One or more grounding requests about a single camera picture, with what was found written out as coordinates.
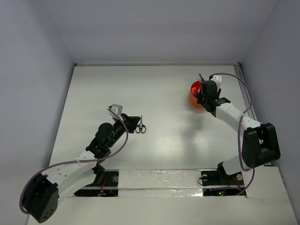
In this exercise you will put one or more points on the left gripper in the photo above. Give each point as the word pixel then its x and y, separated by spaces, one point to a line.
pixel 126 121

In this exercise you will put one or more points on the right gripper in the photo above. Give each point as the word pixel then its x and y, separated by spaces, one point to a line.
pixel 200 99

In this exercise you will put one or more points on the black handled scissors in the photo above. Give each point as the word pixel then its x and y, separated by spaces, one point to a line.
pixel 140 128

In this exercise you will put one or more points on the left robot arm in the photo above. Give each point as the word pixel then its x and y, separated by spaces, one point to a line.
pixel 50 186

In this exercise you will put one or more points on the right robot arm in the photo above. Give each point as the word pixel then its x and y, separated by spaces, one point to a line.
pixel 257 142

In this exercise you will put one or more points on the orange round organizer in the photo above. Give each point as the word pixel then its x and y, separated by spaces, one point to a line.
pixel 192 98

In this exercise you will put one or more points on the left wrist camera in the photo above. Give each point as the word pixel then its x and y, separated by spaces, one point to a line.
pixel 115 109

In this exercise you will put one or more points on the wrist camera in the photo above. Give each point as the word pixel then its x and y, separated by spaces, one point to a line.
pixel 217 79
pixel 115 109

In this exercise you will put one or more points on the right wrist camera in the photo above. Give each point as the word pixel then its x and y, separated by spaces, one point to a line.
pixel 217 79

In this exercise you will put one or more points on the aluminium side rail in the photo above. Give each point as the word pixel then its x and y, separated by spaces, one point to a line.
pixel 248 102

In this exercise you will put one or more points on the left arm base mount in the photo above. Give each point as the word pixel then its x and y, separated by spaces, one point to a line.
pixel 104 185

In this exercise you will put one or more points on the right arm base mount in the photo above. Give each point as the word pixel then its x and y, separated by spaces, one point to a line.
pixel 222 181

